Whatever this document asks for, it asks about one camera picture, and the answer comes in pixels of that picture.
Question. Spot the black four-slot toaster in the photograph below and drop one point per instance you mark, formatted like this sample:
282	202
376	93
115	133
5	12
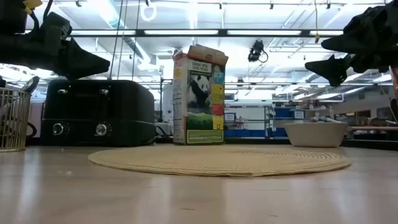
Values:
93	105

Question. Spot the round woven beige placemat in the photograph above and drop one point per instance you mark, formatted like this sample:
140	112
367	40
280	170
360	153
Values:
217	160

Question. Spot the blue storage bin shelf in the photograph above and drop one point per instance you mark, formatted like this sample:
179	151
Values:
248	133

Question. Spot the panda cereal box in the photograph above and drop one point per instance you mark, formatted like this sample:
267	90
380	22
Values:
202	102

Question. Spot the yellow tag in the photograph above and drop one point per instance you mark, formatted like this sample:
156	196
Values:
32	3

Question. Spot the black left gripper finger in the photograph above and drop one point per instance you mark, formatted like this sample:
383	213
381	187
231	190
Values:
84	63

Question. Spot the wooden workbench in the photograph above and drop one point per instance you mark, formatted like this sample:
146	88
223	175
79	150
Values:
376	127

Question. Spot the black rounded object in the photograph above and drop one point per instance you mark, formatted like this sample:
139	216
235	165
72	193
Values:
30	84

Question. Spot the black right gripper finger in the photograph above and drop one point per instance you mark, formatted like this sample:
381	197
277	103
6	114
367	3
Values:
334	70
345	45

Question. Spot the beige bowl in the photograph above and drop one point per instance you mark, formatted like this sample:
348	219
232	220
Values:
314	135

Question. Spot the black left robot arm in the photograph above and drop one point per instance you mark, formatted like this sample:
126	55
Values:
12	15

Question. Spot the black overhead camera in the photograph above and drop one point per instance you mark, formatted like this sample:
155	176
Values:
256	49

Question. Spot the black light bar frame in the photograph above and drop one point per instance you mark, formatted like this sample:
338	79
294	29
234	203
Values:
222	32

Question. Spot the clear empty glass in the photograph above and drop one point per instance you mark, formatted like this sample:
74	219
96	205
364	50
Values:
14	124

